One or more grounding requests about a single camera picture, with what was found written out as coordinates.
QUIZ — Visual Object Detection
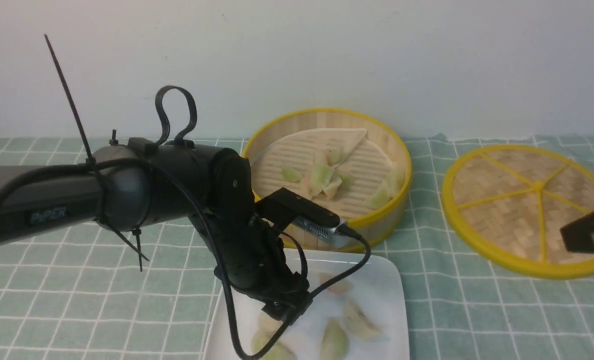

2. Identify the black cable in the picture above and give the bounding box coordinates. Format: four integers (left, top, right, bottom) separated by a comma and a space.
0, 159, 373, 360

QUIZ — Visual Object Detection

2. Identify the small green dumpling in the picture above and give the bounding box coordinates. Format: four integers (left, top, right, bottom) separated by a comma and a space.
280, 166, 303, 183

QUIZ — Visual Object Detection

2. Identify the bamboo steamer basket yellow rim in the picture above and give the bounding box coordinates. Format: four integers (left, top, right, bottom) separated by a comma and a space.
242, 108, 412, 246

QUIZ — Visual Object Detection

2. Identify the green dumpling at basket wall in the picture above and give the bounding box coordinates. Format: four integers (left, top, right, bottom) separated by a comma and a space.
368, 166, 406, 210

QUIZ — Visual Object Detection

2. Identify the pale green dumpling on plate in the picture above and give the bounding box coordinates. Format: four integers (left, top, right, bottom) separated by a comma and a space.
251, 311, 297, 360

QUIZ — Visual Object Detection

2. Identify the white square plate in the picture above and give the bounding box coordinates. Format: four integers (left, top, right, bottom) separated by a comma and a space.
201, 250, 411, 360

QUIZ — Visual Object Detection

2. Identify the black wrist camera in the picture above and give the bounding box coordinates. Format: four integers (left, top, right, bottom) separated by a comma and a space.
255, 187, 370, 250

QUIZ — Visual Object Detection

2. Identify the pink dumpling on plate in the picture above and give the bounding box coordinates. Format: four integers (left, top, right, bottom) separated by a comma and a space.
319, 272, 354, 296

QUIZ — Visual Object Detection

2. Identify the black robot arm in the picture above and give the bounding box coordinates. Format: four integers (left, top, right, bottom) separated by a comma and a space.
0, 137, 371, 324

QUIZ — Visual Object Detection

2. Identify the woven bamboo steamer lid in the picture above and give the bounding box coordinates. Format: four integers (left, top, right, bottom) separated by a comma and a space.
441, 144, 594, 280

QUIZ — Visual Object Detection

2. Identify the beige dumpling on plate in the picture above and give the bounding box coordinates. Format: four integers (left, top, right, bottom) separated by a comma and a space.
343, 298, 383, 341

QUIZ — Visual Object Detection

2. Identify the black cable tie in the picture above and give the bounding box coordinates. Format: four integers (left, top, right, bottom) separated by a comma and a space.
43, 33, 149, 272

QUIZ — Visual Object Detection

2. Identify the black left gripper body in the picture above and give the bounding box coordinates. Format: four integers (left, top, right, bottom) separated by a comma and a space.
189, 212, 312, 321

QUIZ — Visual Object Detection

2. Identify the green checkered tablecloth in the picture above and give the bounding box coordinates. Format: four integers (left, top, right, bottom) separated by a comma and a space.
0, 135, 594, 360

